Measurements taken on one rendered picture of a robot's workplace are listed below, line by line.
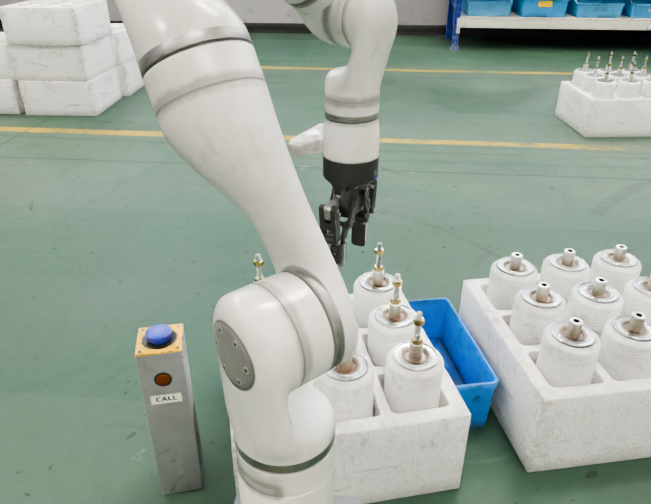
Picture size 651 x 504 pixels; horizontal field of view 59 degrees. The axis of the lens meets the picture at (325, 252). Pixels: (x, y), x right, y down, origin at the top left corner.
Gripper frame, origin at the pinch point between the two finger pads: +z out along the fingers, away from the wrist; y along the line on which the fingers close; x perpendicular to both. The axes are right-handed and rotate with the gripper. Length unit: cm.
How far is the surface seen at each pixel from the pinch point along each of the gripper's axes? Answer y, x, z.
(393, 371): 3.0, -7.2, 22.8
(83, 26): 151, 224, 3
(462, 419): 5.2, -18.9, 29.8
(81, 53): 145, 223, 15
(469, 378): 31, -14, 44
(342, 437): -7.5, -3.2, 29.9
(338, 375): -3.2, -0.2, 21.7
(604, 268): 55, -34, 23
